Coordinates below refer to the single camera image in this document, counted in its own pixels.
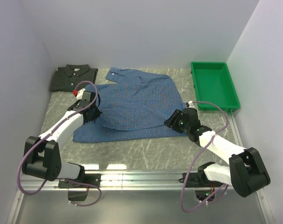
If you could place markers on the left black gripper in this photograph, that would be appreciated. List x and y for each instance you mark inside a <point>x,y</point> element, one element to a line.
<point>96,115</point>

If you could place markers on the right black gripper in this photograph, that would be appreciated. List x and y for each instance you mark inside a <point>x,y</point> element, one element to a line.
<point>175,115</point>

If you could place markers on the blue checked long sleeve shirt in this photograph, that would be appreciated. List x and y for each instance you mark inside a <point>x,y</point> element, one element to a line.
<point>134,106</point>

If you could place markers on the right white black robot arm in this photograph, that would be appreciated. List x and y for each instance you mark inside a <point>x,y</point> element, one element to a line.
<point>244,169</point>

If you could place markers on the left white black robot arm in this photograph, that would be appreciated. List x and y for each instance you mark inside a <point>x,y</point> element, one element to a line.
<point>42,153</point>

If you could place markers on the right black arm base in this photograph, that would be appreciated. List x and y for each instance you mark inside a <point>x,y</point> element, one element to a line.
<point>199,180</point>

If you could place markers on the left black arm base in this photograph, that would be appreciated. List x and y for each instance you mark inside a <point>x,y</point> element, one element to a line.
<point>83,184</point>

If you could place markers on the dark green folded shirt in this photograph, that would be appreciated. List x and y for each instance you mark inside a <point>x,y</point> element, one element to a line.
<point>68,77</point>

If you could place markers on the green plastic tray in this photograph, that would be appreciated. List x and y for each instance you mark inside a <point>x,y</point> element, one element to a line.
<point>213,83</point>

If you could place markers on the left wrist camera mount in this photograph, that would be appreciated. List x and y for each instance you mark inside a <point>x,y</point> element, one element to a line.
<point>79,93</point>

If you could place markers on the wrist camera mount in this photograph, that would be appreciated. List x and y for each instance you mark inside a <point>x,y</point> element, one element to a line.
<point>190,104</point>
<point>79,93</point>

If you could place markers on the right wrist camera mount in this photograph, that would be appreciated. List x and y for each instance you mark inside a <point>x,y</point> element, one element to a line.
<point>190,104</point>

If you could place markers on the aluminium mounting rail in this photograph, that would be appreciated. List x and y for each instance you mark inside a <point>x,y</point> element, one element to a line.
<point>120,180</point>

